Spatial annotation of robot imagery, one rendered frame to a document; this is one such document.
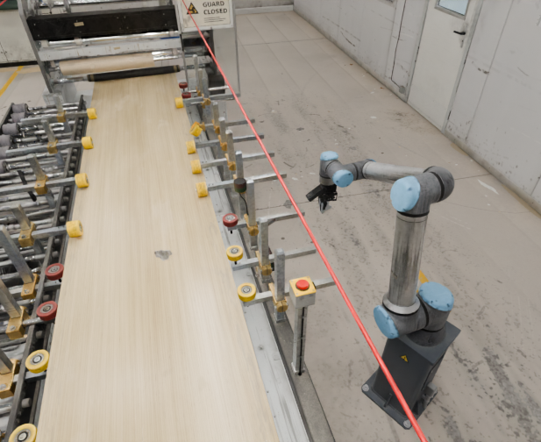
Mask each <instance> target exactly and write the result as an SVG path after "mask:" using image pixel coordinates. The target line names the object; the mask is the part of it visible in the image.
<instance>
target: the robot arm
mask: <svg viewBox="0 0 541 442"><path fill-rule="evenodd" d="M361 179H367V180H374V181H378V182H385V183H390V184H394V185H393V186H392V189H391V192H390V199H391V200H392V202H391V203H392V204H393V206H394V208H395V209H396V218H395V234H394V243H393V252H392V260H391V268H390V277H389V286H388V292H386V293H385V294H384V296H383V298H382V304H381V305H377V306H376V307H374V320H375V322H376V324H377V326H378V327H379V329H380V331H381V332H382V334H383V335H384V336H386V337H387V338H389V339H394V338H399V337H401V336H403V335H406V336H407V337H408V338H409V339H410V340H411V341H412V342H414V343H416V344H418V345H420V346H426V347H433V346H437V345H439V344H440V343H441V342H442V341H443V339H444V337H445V322H446V320H447V318H448V316H449V314H450V312H451V310H452V307H453V303H454V297H453V294H452V292H451V291H450V290H449V289H448V288H447V287H445V286H442V284H440V283H437V282H425V283H423V284H422V285H421V286H420V288H419V290H418V292H416V290H417V284H418V277H419V272H420V266H421V259H422V254H423V248H424V237H425V231H426V225H427V219H428V214H429V213H430V207H431V204H433V203H438V202H441V201H443V200H445V199H446V198H447V197H448V196H449V195H450V194H451V193H452V192H453V189H454V183H455V182H454V178H453V176H452V174H451V172H450V171H448V170H447V169H445V168H442V167H437V166H430V167H428V168H413V167H405V166H399V165H392V164H386V163H379V162H376V161H375V160H373V159H366V160H361V161H357V162H353V163H349V164H345V165H343V164H342V163H341V162H340V161H339V160H338V154H337V153H336V152H333V151H327V152H323V153H321V156H320V167H319V182H320V184H319V185H318V186H317V187H315V188H314V189H313V190H311V192H309V193H308V194H307V195H306V197H307V199H308V200H309V201H310V202H311V201H313V200H314V199H315V198H317V197H318V204H319V210H320V211H321V213H322V214H323V213H324V212H325V211H326V210H328V209H330V208H331V205H329V202H328V201H337V196H338V192H337V191H336V190H337V186H339V187H340V188H344V187H347V186H349V185H350V184H351V183H352V182H353V181H357V180H361ZM334 192H336V193H334ZM335 196H336V199H334V198H335Z"/></svg>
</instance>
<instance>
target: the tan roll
mask: <svg viewBox="0 0 541 442"><path fill-rule="evenodd" d="M181 58H182V54H176V55H167V56H159V57H153V53H152V52H150V53H133V54H123V55H114V56H105V57H96V58H88V59H79V60H70V61H60V66H59V67H55V68H48V69H49V72H55V71H61V72H62V74H63V75H64V76H65V75H81V74H89V73H98V72H106V71H114V70H123V69H131V68H147V67H154V66H155V65H154V62H155V61H164V60H172V59H181Z"/></svg>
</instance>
